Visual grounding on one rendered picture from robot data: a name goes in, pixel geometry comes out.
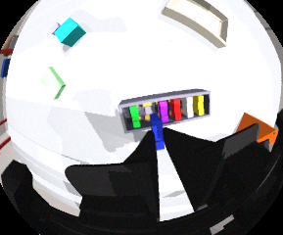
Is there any cyan cube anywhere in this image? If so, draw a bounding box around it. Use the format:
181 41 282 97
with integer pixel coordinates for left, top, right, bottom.
55 17 86 47

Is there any blue fuse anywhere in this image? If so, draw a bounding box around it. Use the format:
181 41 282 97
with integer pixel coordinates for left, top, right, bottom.
149 111 165 150

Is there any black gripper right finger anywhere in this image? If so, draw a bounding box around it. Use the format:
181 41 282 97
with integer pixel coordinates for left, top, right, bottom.
162 122 259 212

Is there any grey fuse block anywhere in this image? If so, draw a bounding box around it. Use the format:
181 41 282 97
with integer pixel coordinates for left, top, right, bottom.
118 89 212 133

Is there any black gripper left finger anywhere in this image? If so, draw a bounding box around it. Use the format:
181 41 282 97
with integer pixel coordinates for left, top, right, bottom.
64 129 161 222

